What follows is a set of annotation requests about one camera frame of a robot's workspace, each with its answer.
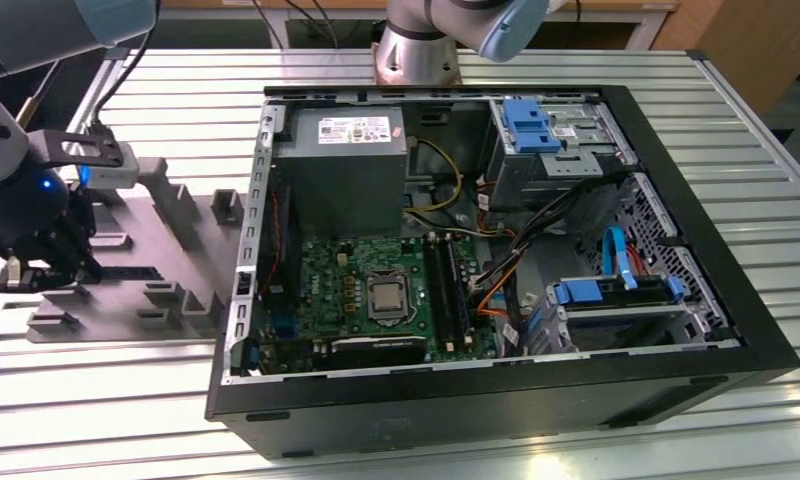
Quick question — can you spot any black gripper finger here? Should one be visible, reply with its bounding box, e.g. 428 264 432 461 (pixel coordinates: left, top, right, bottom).
38 197 105 284
0 237 81 294

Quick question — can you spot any black-clip RAM slot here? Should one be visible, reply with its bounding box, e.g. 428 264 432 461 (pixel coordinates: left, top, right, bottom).
437 232 467 347
423 233 451 352

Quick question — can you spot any white-clip RAM slot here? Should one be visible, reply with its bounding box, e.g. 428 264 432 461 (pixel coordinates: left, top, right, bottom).
443 231 476 346
428 232 459 351

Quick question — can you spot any grey parts rack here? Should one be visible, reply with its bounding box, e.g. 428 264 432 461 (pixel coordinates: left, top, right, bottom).
26 155 246 345

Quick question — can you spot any green motherboard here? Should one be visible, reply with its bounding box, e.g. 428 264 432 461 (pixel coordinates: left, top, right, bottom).
258 234 501 374

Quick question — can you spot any grey power supply unit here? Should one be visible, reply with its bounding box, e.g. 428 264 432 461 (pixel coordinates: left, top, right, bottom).
269 105 412 241

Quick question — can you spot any metal CPU socket cover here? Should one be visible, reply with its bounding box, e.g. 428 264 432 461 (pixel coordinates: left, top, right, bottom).
363 269 419 326

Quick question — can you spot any silver CPU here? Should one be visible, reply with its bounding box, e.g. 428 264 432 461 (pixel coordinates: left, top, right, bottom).
371 283 408 311

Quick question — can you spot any black graphics card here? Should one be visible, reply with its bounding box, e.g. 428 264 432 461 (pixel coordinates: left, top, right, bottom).
312 335 428 371

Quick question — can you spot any socket locking lever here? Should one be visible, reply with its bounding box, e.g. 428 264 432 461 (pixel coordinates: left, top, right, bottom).
404 277 421 326

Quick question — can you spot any black open PC case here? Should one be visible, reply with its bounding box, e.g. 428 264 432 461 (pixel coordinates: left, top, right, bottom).
202 83 800 459

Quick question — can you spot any blue plastic drive latch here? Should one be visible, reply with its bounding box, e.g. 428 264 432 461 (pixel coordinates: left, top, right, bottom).
501 99 565 155

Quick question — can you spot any metal optical drive cage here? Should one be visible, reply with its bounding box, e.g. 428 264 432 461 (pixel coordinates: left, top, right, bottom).
485 97 641 211

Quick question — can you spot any hard disk in blue carrier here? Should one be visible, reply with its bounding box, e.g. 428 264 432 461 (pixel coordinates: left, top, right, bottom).
549 276 685 307

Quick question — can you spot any metal disk bay cage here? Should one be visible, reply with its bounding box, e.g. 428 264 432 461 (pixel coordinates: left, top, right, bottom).
545 279 715 359

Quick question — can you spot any white-framed wooden desk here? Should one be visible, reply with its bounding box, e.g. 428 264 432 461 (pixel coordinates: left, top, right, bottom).
545 0 681 51

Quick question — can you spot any wooden cabinet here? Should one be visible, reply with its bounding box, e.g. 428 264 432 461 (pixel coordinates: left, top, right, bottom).
652 0 800 119

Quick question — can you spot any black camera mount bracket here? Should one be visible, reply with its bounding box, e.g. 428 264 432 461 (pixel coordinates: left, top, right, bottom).
29 128 126 169

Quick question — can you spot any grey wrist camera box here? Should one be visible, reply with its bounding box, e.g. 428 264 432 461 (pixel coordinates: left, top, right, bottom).
78 141 140 190

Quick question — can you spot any black camera cable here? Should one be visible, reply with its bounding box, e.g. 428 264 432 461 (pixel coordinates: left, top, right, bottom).
92 27 158 136

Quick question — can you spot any white green black wire bundle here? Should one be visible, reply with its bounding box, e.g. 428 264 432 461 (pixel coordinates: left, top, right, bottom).
403 208 488 236

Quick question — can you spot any yellow and black wire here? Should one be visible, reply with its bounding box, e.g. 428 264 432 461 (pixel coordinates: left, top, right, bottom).
403 137 465 216

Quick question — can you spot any red orange black wire bundle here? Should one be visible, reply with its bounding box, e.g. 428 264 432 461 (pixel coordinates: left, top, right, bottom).
476 219 519 240

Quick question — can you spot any black cable bundle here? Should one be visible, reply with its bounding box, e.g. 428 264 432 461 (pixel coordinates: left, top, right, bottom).
469 172 628 296

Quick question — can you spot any blue disk wire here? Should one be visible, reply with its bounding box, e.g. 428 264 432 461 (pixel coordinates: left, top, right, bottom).
603 225 641 291

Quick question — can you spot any red disk wire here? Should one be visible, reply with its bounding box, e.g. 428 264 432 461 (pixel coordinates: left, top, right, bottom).
625 242 655 281

